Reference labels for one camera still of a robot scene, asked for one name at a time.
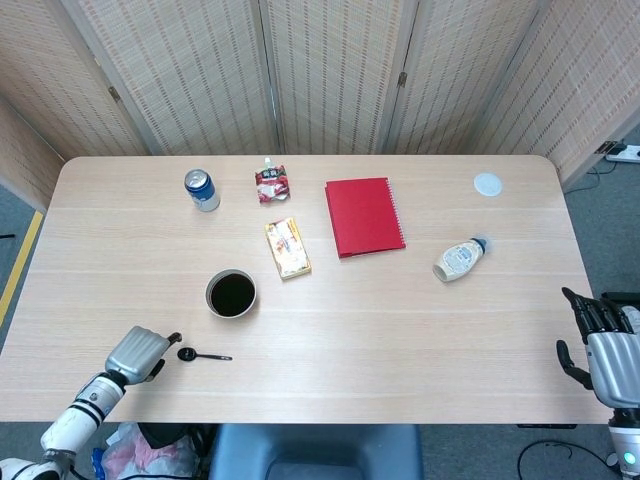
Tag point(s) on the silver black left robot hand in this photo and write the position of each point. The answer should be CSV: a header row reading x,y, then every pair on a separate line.
x,y
135,352

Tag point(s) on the yellow curry roux box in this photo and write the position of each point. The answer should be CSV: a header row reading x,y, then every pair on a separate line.
x,y
287,247

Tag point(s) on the white round grommet cap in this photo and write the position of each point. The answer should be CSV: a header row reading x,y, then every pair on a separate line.
x,y
488,184

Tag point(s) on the red white snack pouch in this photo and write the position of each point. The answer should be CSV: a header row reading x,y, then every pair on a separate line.
x,y
272,182

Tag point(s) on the cup of black coffee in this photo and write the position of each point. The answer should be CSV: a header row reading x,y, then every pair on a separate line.
x,y
208,300

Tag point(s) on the yellow floor tape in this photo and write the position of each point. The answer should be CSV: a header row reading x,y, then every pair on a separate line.
x,y
22,260

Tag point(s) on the black plastic spoon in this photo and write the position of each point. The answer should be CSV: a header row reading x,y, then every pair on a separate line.
x,y
186,354

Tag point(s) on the red spiral notebook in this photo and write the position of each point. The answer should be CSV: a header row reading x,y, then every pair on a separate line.
x,y
362,215

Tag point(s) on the white power strip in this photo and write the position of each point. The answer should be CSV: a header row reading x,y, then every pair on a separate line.
x,y
625,152

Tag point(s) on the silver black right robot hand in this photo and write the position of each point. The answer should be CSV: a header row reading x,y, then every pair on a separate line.
x,y
612,365

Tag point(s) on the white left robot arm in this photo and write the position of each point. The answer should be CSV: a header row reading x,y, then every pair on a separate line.
x,y
75,420

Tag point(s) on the white mayonnaise squeeze bottle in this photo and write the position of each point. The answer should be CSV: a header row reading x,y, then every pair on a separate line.
x,y
457,260

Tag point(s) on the blue white drink can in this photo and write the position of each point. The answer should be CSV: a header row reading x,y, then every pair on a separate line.
x,y
205,192

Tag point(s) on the blue grey chair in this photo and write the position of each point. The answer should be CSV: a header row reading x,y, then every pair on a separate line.
x,y
315,450

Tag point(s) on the crumpled plastic bag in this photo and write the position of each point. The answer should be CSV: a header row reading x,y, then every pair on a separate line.
x,y
145,452

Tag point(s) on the woven bamboo folding screen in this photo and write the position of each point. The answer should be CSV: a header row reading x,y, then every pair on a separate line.
x,y
330,75

